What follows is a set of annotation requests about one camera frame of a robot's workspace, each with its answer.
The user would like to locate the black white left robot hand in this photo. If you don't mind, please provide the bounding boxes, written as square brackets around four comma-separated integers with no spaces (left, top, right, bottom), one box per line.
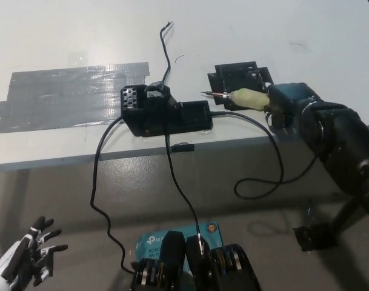
[0,215,69,291]

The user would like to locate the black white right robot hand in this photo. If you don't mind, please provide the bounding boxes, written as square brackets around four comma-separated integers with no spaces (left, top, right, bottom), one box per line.
[264,82,317,130]

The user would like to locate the soldering iron with taped handle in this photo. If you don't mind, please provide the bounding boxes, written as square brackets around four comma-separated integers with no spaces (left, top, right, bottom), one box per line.
[201,87,271,112]

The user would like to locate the black soldering iron cable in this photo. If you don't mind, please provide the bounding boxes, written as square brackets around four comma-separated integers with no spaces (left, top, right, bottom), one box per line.
[210,111,320,200]

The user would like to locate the black soldering station base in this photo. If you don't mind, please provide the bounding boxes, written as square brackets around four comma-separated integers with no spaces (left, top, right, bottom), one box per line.
[119,82,214,139]

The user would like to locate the black robot torso blocks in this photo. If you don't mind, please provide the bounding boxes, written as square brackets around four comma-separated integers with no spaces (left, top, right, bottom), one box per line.
[129,230,261,291]

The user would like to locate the black printed holder plate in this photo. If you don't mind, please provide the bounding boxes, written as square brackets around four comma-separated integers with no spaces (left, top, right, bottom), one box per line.
[207,61,275,110]

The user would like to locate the small black tape strip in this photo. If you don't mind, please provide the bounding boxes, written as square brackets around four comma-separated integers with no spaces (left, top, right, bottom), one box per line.
[171,142,194,153]

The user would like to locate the black table leg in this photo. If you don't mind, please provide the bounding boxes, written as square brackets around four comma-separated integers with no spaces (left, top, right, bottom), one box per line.
[331,195,362,234]

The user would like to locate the teal TP-Link box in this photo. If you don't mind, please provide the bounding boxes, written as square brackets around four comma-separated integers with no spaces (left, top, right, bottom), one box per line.
[135,222,225,273]

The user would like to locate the thin black wire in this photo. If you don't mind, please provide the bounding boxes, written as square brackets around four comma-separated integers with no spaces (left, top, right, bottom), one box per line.
[158,21,175,84]

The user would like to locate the black power cable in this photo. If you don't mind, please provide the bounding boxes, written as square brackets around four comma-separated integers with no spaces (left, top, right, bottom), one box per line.
[89,118,136,275]

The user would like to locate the black cable with metal plug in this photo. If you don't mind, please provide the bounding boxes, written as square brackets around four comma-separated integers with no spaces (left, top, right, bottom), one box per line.
[164,135,209,258]

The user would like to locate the grey duct tape patch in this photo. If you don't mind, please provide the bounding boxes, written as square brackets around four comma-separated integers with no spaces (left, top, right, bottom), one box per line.
[0,61,151,135]

